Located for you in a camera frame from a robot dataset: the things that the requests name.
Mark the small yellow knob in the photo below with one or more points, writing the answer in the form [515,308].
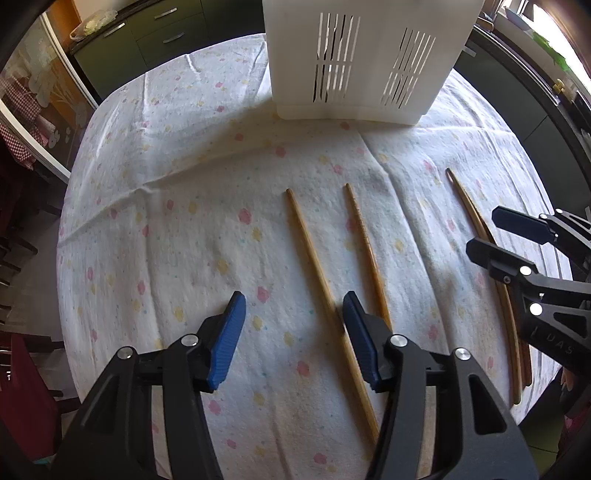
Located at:
[559,85]

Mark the clear plastic bag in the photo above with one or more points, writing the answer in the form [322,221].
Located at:
[92,23]

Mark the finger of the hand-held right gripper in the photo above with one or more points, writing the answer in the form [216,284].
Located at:
[521,224]
[489,256]

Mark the floral white tablecloth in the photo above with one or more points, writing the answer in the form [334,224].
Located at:
[184,230]

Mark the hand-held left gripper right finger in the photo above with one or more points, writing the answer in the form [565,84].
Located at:
[362,341]

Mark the dark red cloth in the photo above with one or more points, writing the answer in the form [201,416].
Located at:
[25,397]

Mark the white plastic utensil holder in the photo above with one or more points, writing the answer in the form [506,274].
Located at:
[295,69]

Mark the red checkered apron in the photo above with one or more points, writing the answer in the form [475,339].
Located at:
[18,129]

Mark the green base cabinets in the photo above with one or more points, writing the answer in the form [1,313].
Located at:
[517,92]
[152,46]

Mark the green bowl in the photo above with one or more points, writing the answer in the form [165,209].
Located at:
[551,50]

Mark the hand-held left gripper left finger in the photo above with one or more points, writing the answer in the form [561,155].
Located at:
[226,341]

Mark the dark wooden chair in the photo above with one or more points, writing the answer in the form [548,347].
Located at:
[23,249]

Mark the printed glass sliding door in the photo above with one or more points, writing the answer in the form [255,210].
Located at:
[41,92]

